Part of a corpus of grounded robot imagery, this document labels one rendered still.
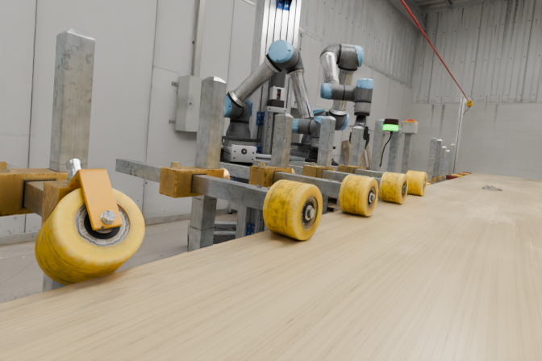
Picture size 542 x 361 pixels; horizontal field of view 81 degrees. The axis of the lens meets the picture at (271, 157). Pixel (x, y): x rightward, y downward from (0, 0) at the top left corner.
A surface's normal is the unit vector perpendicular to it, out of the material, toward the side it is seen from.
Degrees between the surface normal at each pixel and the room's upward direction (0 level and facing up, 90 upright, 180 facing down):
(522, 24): 90
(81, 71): 90
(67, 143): 90
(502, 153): 90
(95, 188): 50
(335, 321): 0
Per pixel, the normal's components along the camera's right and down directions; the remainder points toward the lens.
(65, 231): 0.67, -0.55
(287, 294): 0.09, -0.99
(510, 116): -0.67, -0.02
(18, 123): 0.73, 0.11
